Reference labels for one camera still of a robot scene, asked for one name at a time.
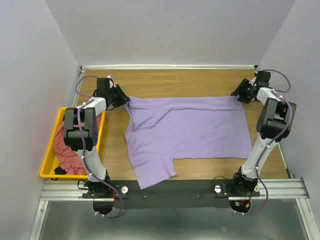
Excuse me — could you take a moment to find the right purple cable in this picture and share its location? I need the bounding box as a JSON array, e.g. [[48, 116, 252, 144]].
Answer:
[[233, 68, 295, 216]]

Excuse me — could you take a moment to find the black t shirt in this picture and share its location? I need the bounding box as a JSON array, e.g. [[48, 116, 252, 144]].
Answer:
[[54, 166, 67, 175]]

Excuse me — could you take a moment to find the yellow plastic bin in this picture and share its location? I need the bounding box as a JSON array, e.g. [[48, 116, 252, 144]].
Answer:
[[39, 107, 107, 180]]

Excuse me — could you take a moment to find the red t shirt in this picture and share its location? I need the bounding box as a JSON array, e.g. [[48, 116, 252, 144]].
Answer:
[[53, 121, 87, 175]]

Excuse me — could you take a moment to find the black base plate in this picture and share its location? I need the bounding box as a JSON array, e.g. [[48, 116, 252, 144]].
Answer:
[[77, 177, 260, 216]]

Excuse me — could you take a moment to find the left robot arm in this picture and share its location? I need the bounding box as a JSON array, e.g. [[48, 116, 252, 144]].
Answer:
[[63, 75, 130, 198]]

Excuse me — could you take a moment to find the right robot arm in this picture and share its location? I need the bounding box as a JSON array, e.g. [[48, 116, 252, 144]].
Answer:
[[230, 69, 297, 196]]

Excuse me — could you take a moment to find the purple t shirt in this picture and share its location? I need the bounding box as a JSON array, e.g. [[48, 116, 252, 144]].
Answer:
[[124, 96, 252, 189]]

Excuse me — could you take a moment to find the purple cable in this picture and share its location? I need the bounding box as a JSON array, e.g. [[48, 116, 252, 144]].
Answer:
[[75, 76, 125, 220], [233, 68, 295, 216]]

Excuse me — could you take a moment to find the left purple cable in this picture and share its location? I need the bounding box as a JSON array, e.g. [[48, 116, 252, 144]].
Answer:
[[75, 76, 125, 220]]

